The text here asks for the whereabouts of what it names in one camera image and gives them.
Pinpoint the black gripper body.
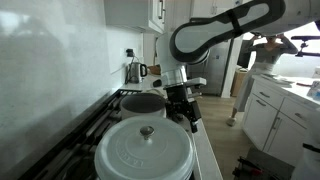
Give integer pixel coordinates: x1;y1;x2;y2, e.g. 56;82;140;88
164;83;192;111

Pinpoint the white saucepan dark inside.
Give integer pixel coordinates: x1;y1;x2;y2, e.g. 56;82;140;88
118;92;168;121

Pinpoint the stainless steel electric kettle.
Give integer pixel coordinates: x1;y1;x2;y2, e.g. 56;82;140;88
127;61;149;85

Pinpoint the stainless fridge with magnets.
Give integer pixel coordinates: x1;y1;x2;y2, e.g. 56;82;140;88
185;38;235;97

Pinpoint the white dutch oven pot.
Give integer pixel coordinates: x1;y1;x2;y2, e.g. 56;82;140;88
189;146;197;180

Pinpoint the brown cardboard box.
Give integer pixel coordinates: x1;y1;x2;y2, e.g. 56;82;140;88
230;67;248;98

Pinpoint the white dutch oven lid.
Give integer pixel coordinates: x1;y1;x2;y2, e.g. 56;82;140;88
93;115;196;180

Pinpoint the black red tool bundle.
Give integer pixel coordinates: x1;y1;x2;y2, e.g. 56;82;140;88
231;146;296;180

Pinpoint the white kitchen island cabinet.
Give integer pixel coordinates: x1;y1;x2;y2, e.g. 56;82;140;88
242;74;320;168

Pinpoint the stack of papers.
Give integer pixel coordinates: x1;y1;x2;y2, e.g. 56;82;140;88
259;72;296;86

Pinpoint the person in grey top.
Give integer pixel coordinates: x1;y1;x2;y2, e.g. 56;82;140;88
226;32;300;127

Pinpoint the black gas cooktop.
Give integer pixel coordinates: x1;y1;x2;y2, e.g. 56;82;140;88
18;87;201;180

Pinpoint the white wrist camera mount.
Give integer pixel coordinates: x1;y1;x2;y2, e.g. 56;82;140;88
184;76;208;91

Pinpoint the wooden basket with wire handle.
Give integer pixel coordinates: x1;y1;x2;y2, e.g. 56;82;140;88
147;64;163;76

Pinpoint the black kettle power cord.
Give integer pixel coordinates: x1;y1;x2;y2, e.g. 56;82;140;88
124;55;135;85

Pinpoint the white wall outlet with plug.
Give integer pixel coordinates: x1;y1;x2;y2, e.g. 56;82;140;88
123;47;136;59

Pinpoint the silver island door handle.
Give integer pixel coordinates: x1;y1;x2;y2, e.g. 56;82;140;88
271;116;281;131

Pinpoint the silver cabinet door handle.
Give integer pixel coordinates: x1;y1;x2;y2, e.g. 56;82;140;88
156;0;165;21

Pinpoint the white upper wall cabinet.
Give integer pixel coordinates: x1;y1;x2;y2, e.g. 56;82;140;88
103;0;166;35

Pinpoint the black camera clamp mount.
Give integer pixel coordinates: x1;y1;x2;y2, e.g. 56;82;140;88
290;34;320;58

